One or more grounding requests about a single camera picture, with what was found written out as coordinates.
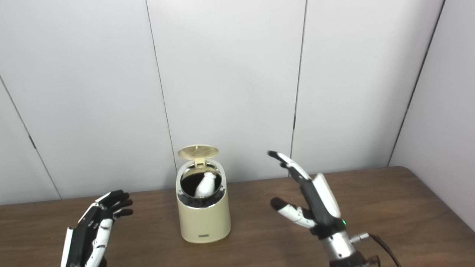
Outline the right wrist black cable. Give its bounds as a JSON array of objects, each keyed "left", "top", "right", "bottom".
[{"left": 351, "top": 233, "right": 403, "bottom": 267}]

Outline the cream-colored lidded bin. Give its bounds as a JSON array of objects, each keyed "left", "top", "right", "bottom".
[{"left": 176, "top": 145, "right": 231, "bottom": 244}]

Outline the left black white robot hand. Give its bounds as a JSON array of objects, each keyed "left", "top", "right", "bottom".
[{"left": 60, "top": 190, "right": 134, "bottom": 267}]

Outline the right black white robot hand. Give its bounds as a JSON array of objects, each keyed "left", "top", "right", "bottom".
[{"left": 267, "top": 150, "right": 347, "bottom": 240}]

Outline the small white plastic bottle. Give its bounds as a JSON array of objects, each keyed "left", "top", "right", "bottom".
[{"left": 194, "top": 172, "right": 217, "bottom": 197}]

